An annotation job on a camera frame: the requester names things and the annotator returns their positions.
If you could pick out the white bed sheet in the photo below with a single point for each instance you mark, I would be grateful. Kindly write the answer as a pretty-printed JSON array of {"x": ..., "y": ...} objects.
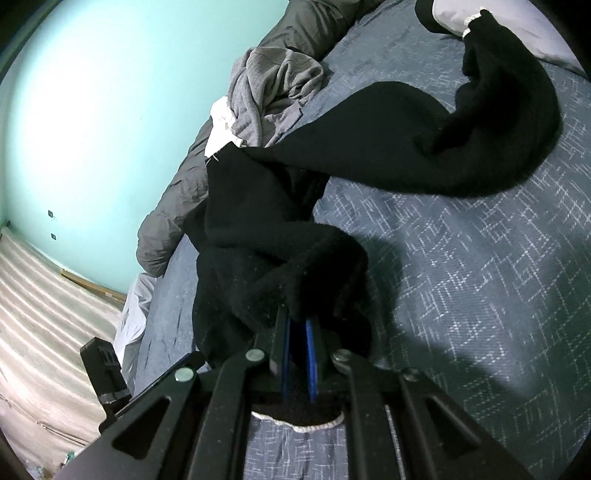
[{"x": 134, "y": 318}]

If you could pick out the grey hoodie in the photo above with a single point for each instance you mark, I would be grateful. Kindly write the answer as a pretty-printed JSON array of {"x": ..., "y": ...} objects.
[{"x": 268, "y": 92}]

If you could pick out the white pillow with black edge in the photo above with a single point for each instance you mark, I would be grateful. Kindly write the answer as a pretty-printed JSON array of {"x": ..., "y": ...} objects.
[{"x": 554, "y": 46}]

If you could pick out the black sweater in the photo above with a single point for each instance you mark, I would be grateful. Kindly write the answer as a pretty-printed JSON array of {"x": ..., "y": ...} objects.
[{"x": 277, "y": 258}]

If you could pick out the wooden baseboard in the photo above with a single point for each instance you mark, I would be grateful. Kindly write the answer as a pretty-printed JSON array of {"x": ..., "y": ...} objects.
[{"x": 92, "y": 287}]

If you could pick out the green printed plastic bag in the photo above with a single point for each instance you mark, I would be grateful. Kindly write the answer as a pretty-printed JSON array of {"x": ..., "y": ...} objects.
[{"x": 69, "y": 459}]

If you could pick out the white garment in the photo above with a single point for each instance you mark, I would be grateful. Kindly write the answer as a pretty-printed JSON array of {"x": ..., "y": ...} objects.
[{"x": 221, "y": 122}]

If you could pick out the dark grey duvet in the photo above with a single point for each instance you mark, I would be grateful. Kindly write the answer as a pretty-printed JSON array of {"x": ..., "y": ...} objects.
[{"x": 159, "y": 230}]

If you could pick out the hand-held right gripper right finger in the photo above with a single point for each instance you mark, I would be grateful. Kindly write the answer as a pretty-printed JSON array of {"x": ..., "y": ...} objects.
[{"x": 312, "y": 355}]

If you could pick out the blue patterned bedspread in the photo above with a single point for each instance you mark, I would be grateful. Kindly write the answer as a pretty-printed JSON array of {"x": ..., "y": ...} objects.
[{"x": 461, "y": 277}]

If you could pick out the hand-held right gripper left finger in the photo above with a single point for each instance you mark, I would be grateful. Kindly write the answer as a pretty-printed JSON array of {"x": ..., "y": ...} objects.
[{"x": 286, "y": 350}]

